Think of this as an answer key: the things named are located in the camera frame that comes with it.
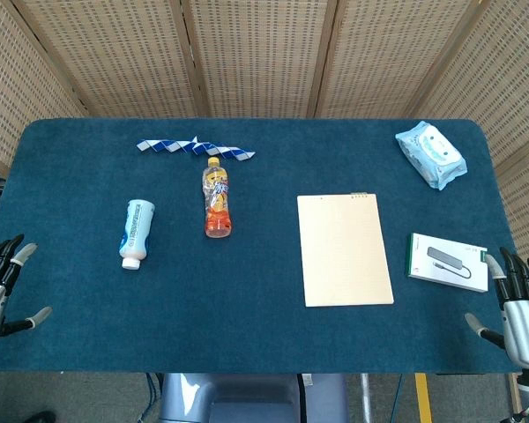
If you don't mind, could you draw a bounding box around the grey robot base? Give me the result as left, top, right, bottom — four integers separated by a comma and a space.
158, 372, 350, 423

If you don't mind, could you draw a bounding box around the white blue plastic bottle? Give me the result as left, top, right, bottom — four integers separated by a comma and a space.
118, 198, 156, 271

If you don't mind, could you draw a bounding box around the blue white snake puzzle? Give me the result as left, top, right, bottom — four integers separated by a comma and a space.
136, 135, 257, 160

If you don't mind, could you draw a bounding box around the blue table mat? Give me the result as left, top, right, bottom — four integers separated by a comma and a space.
0, 117, 523, 375

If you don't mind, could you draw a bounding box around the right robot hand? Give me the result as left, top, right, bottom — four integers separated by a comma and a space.
464, 246, 529, 367

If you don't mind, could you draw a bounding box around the white green USB hub box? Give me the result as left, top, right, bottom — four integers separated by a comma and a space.
406, 232, 489, 293

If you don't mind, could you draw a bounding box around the orange drink bottle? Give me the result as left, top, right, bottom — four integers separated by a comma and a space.
201, 156, 233, 240

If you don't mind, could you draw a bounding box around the blue wet wipes pack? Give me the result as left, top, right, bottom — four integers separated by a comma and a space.
394, 120, 468, 192

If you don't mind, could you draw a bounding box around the woven bamboo folding screen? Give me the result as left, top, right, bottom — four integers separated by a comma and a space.
0, 0, 529, 283

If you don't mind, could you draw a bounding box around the yellow floor tape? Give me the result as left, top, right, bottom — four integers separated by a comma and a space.
414, 373, 434, 423

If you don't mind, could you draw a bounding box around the beige notepad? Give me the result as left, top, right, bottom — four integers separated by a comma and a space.
296, 191, 395, 308

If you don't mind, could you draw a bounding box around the blue cable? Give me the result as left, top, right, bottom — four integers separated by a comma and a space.
143, 372, 160, 423

